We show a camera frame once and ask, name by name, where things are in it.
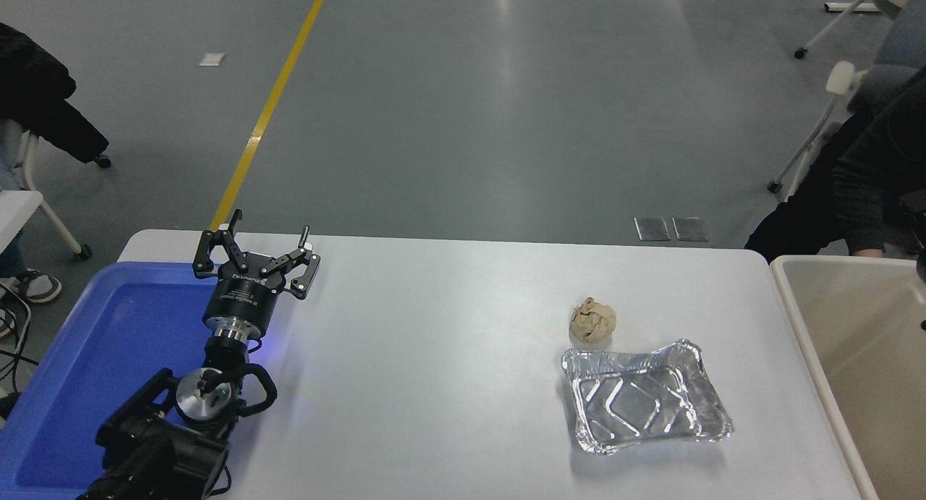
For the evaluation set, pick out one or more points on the small white floor square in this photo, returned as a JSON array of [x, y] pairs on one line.
[[212, 58]]

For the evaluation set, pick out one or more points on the white chair base with caster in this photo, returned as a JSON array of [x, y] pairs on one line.
[[843, 6]]

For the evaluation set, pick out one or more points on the silver foil tray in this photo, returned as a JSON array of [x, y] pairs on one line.
[[644, 399]]

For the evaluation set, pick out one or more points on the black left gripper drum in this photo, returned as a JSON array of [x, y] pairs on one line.
[[241, 297]]

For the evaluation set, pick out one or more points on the crumpled tan paper ball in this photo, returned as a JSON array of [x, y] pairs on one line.
[[593, 321]]

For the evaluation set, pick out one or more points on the grey chair with white frame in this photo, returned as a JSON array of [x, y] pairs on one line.
[[901, 58]]

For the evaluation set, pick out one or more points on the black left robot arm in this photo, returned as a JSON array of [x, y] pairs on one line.
[[166, 449]]

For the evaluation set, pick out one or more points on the blue plastic tray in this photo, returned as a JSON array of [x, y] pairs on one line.
[[108, 341]]

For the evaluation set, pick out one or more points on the person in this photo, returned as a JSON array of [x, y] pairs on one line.
[[36, 87], [882, 167]]

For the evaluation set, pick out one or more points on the small white side table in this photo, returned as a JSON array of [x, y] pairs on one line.
[[14, 210]]

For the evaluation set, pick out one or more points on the metal floor plate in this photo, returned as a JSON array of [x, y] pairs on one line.
[[690, 229], [652, 229]]

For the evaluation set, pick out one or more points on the white frame chair with casters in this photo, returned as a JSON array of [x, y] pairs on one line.
[[29, 163]]

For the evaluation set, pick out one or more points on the person's hand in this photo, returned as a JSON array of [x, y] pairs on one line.
[[868, 253]]

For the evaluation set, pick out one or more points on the large pale bin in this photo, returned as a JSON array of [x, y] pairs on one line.
[[861, 319]]

